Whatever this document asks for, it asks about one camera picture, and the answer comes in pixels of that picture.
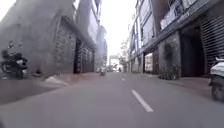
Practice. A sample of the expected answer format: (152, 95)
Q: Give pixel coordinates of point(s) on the vehicle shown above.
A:
(102, 70)

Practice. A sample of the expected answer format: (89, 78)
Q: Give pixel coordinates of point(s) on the tree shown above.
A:
(123, 53)

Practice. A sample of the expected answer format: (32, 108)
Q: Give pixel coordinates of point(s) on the row of buildings with shutters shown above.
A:
(173, 33)

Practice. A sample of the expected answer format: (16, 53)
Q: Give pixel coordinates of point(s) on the dark grey stone building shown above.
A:
(43, 36)

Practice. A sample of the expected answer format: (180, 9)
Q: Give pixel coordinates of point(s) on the black motorcycle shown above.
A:
(13, 65)

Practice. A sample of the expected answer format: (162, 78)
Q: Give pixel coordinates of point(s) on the white scooter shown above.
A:
(218, 80)

